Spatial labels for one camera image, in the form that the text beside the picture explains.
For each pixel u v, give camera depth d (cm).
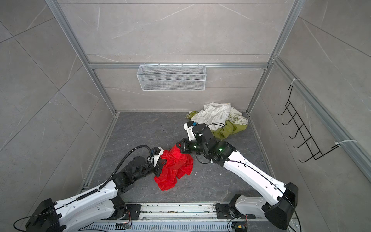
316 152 58
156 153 65
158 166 67
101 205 58
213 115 106
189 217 73
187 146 59
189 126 62
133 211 74
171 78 101
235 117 105
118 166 56
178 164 72
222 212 73
